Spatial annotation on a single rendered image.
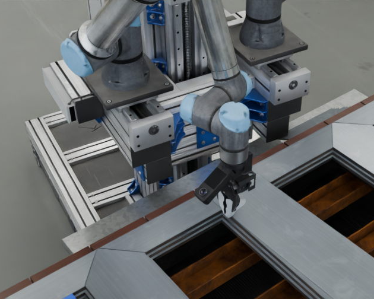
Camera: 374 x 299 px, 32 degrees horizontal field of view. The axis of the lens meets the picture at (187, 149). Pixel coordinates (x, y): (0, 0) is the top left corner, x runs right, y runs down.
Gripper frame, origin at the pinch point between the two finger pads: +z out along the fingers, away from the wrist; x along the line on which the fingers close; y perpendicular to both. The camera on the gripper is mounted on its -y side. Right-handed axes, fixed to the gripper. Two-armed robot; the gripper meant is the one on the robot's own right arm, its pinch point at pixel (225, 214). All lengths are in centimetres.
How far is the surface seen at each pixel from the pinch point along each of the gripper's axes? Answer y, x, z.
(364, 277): 13.6, -38.2, 0.5
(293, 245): 7.3, -19.3, 0.6
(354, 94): 93, 34, 17
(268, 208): 11.4, -5.0, 0.6
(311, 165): 35.8, 2.2, 2.3
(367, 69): 199, 108, 85
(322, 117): 67, 27, 13
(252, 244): 0.3, -10.8, 2.9
